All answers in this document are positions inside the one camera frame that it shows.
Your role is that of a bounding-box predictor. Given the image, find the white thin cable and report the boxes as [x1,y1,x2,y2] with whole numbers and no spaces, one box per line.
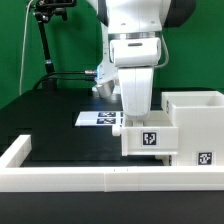
[18,0,36,96]

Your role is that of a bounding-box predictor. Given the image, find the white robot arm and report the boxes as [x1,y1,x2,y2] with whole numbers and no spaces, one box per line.
[87,0,197,120]

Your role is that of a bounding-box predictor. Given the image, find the white drawer box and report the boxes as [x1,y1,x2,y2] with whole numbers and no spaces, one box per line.
[155,155,177,166]
[112,110,178,156]

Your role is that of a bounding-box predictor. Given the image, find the white front drawer box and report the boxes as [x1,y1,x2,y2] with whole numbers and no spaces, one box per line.
[155,155,177,166]

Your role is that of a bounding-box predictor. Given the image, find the black base cables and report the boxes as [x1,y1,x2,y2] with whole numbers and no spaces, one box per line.
[32,69,99,91]

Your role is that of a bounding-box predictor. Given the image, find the black camera stand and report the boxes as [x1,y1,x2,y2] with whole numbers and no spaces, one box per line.
[25,0,78,90]

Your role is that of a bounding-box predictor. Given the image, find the white marker tag plate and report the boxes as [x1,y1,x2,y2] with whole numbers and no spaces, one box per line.
[75,111,123,126]

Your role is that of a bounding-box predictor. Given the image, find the white U-shaped border fence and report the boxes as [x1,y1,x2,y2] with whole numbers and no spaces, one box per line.
[0,135,224,192]

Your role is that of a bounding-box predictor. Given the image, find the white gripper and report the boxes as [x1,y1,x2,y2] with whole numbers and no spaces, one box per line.
[118,68,154,118]

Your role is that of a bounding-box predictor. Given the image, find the white drawer cabinet frame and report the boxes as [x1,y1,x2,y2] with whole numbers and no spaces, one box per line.
[161,91,224,166]

